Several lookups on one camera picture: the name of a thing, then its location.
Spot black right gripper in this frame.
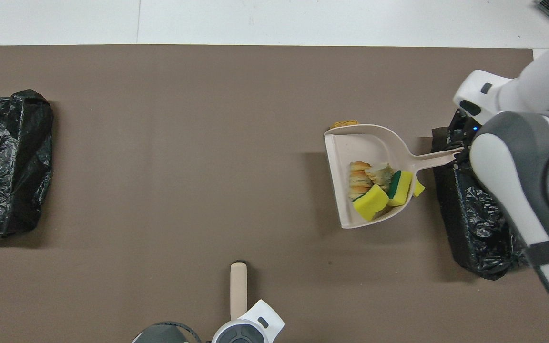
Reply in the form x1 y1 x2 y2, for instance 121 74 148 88
447 110 482 167

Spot green and yellow sponge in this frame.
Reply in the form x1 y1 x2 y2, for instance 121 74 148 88
388 170 414 207

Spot pale flaky croissant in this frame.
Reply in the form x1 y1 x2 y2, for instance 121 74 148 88
365 163 395 191

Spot chunky yellow sponge piece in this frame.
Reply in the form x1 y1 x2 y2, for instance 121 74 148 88
353 184 390 221

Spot beige plastic dustpan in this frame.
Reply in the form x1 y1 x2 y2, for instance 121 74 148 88
323 124 466 230

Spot striped golden croissant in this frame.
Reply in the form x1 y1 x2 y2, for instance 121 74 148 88
349 161 374 200

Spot beige brush black bristles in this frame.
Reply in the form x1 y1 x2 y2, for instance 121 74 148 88
230 260 248 321

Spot black bag lined bin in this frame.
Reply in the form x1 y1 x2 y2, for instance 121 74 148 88
431 126 531 281
0 89 54 239

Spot brown table mat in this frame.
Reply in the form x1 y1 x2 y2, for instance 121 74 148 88
0 44 549 343

